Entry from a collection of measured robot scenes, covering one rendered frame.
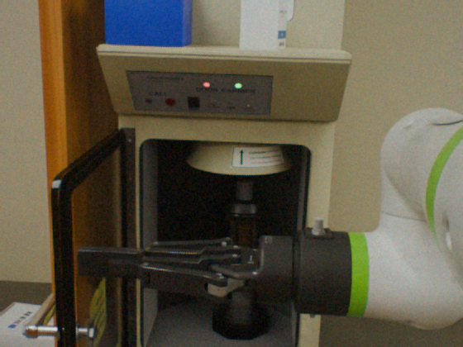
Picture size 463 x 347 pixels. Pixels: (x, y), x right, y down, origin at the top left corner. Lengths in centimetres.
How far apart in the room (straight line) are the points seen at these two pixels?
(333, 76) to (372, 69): 55
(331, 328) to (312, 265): 67
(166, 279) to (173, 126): 32
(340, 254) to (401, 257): 6
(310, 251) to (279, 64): 26
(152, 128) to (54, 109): 15
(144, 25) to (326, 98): 26
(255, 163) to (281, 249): 30
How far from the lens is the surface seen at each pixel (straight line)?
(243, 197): 101
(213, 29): 89
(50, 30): 84
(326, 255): 64
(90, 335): 72
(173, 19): 79
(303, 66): 78
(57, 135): 86
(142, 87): 84
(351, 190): 139
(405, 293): 66
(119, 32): 80
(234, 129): 90
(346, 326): 131
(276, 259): 65
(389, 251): 66
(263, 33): 80
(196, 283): 64
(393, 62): 135
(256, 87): 81
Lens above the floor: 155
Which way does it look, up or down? 15 degrees down
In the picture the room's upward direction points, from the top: 2 degrees clockwise
